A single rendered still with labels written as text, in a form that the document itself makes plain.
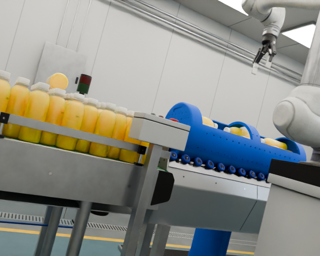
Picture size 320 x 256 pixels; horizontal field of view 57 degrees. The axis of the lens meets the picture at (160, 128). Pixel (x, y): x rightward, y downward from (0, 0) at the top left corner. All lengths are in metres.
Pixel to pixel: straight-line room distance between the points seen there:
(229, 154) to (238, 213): 0.35
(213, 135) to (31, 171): 0.83
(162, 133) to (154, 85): 4.06
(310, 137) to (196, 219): 0.70
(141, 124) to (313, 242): 0.74
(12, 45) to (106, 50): 1.34
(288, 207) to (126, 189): 0.65
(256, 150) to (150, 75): 3.66
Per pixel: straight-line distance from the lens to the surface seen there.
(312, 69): 1.29
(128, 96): 4.96
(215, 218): 1.65
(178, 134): 1.11
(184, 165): 1.42
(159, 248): 1.52
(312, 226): 1.25
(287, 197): 1.33
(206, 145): 1.45
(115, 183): 1.16
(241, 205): 1.70
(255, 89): 6.31
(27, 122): 1.08
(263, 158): 1.72
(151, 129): 1.05
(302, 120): 1.18
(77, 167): 1.10
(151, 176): 1.12
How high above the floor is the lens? 1.02
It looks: 2 degrees up
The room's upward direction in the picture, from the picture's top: 15 degrees clockwise
